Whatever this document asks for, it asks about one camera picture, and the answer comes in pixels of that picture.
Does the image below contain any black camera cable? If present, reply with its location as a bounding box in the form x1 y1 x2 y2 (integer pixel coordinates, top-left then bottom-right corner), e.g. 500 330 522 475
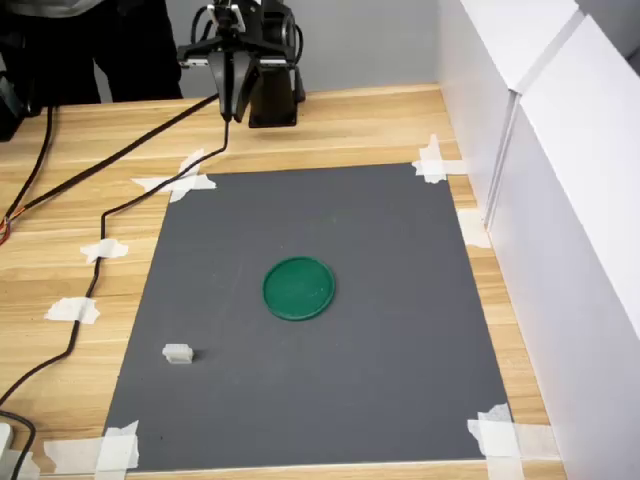
0 114 232 406

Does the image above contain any small white plastic terminal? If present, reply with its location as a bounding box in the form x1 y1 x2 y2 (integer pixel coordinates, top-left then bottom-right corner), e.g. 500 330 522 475
161 342 196 369

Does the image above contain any dark grey mat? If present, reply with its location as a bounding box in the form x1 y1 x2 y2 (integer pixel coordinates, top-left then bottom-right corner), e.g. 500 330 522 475
102 162 514 474

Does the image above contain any round green lid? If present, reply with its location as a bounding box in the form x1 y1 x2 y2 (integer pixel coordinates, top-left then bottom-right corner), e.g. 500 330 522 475
262 255 337 323

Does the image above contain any person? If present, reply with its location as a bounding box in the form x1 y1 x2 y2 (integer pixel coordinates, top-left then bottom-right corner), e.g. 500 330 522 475
0 0 184 106

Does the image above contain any thick black base cable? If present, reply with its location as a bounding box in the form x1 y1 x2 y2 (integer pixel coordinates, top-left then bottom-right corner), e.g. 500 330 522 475
7 93 220 224

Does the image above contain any black cable with coloured wires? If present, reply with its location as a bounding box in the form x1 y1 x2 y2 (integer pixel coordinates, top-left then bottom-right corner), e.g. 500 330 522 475
0 103 55 246

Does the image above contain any white tape piece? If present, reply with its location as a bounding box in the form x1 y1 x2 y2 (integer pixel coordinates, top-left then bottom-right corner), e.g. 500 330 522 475
44 296 101 326
42 419 141 476
411 133 467 184
467 403 561 480
456 209 494 250
130 148 218 204
80 238 129 265
0 449 42 480

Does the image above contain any thin black cable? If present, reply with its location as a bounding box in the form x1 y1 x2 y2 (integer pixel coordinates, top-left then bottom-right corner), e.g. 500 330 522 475
0 409 37 480

